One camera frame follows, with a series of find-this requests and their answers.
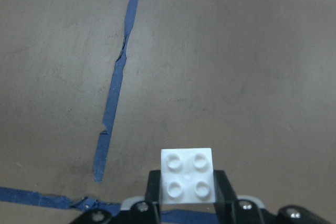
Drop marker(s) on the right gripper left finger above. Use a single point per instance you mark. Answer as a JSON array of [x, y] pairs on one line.
[[153, 196]]

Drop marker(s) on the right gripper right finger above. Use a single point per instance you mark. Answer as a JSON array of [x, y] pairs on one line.
[[224, 197]]

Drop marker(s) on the white block studs up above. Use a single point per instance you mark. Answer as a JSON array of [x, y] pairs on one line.
[[187, 176]]

